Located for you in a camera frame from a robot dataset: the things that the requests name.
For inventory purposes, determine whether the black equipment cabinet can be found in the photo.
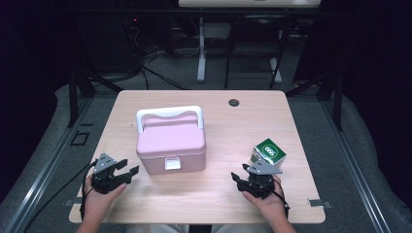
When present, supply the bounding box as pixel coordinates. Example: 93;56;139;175
77;13;137;74

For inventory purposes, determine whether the person's right hand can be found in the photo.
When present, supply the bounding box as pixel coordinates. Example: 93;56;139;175
242;175;290;223

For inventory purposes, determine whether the black metal chair frame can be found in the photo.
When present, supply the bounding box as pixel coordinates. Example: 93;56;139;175
223;14;291;90

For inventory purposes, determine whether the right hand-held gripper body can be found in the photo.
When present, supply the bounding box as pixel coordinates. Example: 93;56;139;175
241;158;283;199

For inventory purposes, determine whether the pink storage box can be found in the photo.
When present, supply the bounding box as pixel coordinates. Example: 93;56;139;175
135;105;207;176

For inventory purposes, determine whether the bundle of black cables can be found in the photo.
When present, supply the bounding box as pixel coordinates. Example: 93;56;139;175
122;16;192;91

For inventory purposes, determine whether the right hand-held gripper cable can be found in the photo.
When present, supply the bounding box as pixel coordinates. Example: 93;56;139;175
273;178;291;219

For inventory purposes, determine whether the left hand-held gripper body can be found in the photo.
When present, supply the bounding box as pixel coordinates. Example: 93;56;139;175
90;152;126;194

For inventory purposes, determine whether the green and white carton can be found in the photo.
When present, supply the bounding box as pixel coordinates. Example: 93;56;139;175
250;138;288;168

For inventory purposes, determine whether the dark curtain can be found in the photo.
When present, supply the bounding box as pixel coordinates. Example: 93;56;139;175
0;0;71;202
339;0;412;208

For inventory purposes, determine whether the white desk with metal legs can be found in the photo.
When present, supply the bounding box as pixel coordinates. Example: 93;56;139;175
178;0;322;84

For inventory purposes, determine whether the person's left hand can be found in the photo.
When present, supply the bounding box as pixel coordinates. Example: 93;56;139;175
82;177;127;221

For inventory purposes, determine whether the black metal stand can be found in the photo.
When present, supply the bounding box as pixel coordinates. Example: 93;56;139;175
66;18;124;129
285;69;344;132

